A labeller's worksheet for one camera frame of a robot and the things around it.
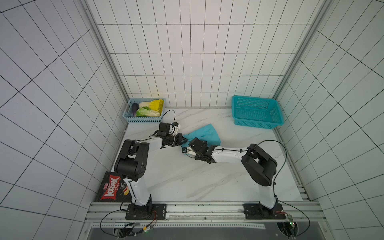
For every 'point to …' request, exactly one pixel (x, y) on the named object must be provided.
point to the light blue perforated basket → (153, 103)
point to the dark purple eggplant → (135, 107)
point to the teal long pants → (207, 133)
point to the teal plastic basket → (256, 112)
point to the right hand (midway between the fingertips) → (195, 146)
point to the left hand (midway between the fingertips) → (185, 141)
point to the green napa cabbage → (145, 111)
